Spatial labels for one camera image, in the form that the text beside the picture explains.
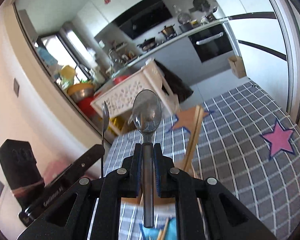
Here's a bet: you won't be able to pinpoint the light blue packet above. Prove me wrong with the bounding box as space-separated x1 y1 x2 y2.
37 46 57 67

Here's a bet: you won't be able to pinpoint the large metal bowl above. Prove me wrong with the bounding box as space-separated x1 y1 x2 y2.
67 84 95 103

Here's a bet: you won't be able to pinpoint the black wok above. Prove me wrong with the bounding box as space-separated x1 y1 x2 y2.
137 38 157 51

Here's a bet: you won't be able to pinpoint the dark-handled metal spoon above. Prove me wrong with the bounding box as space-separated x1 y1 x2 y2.
100 101 110 178
132 89 162 228

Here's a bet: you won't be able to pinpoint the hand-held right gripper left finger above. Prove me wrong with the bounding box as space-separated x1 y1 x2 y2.
17 144 143 240

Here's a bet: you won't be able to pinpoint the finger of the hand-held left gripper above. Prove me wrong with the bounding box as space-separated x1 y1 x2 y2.
69 144 106 179

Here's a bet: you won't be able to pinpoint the white refrigerator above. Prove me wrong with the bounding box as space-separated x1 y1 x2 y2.
210 0 293 110

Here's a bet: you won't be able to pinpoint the cardboard box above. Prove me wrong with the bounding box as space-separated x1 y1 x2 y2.
227 55 247 79

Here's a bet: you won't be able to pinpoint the bronze cooking pot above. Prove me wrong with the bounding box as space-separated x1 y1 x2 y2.
158 24 177 38

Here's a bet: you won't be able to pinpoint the pink plastic stool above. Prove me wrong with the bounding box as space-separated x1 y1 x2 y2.
41 161 70 183

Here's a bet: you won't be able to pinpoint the round metal strainer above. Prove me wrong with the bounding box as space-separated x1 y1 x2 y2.
177 12 191 24

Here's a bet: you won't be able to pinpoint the gold foil bag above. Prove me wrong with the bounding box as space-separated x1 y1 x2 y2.
107 117 127 134

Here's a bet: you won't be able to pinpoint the black bag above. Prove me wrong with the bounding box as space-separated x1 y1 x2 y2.
160 62 193 103

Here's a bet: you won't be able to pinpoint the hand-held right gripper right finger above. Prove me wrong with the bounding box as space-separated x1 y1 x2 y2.
153 143 278 240

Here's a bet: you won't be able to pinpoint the beige perforated plastic rack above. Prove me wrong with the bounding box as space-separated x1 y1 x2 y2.
90 59 180 135

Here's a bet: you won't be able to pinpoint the red bucket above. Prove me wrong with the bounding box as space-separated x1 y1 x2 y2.
77 97 98 118

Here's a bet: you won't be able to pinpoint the countertop spice rack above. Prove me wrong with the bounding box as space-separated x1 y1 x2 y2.
107 41 140 65

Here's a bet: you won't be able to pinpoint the round dark steamer rack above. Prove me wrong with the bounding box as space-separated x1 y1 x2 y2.
192 0 210 12

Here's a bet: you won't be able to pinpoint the grey kitchen counter cabinet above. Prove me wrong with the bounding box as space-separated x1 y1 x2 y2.
125 20 237 85

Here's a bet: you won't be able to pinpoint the black range hood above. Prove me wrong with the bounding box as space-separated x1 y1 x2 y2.
114 0 173 40

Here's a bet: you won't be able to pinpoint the yellow plastic container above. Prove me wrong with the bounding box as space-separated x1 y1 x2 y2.
59 65 75 85

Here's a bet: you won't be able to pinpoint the white upper kitchen cabinets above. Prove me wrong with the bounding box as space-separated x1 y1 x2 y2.
76 0 215 34

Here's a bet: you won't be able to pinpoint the black built-in oven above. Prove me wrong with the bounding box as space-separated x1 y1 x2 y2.
187 24 234 63

